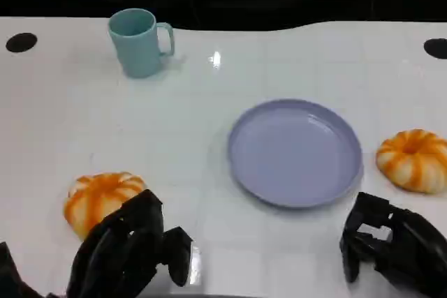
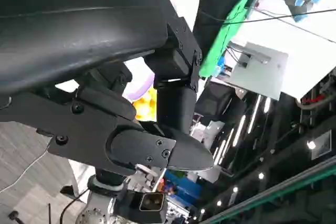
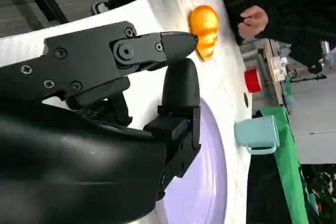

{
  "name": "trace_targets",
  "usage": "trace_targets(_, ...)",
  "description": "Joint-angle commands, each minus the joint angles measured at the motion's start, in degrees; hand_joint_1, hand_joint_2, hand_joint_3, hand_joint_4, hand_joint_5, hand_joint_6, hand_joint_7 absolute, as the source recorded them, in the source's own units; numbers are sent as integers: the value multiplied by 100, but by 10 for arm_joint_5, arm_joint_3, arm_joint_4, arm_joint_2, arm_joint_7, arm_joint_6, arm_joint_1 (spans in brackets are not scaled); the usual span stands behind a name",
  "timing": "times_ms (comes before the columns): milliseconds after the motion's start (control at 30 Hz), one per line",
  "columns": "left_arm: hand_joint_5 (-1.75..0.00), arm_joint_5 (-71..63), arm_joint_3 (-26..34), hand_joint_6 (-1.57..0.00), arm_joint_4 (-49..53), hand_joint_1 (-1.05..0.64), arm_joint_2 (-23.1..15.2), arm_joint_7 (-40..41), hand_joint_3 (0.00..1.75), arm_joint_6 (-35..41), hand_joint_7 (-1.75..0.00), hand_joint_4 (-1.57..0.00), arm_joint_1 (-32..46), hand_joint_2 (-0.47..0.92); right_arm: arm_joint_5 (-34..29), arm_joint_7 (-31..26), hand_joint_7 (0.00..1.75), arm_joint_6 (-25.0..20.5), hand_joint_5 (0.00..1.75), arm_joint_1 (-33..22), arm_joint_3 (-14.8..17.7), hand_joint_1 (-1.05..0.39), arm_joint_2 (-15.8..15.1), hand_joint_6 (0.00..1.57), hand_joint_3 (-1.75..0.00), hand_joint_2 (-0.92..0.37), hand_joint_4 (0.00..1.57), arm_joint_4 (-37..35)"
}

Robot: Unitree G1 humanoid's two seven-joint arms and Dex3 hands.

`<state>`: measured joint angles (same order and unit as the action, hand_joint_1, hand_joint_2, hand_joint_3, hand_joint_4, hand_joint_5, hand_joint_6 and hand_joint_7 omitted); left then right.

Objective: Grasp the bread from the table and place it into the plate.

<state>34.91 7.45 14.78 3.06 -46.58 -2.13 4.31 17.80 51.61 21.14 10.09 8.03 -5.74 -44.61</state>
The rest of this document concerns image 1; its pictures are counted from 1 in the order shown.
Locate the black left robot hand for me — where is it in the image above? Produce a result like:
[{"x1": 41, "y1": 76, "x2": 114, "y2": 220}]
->
[{"x1": 66, "y1": 188, "x2": 193, "y2": 298}]

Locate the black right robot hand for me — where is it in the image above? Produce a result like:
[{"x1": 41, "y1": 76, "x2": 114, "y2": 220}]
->
[{"x1": 340, "y1": 191, "x2": 447, "y2": 298}]

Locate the orange and white bread roll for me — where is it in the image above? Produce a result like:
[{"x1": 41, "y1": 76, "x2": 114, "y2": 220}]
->
[
  {"x1": 63, "y1": 171, "x2": 147, "y2": 241},
  {"x1": 375, "y1": 128, "x2": 447, "y2": 195}
]

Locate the lilac plate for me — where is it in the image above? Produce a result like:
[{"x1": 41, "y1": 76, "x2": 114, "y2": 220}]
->
[{"x1": 227, "y1": 98, "x2": 364, "y2": 209}]

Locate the pale green mug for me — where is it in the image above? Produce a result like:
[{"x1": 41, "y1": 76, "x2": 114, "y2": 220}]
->
[{"x1": 107, "y1": 8, "x2": 175, "y2": 79}]

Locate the black table cable hole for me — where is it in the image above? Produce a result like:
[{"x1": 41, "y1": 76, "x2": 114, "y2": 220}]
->
[
  {"x1": 5, "y1": 32, "x2": 38, "y2": 53},
  {"x1": 423, "y1": 38, "x2": 447, "y2": 60}
]

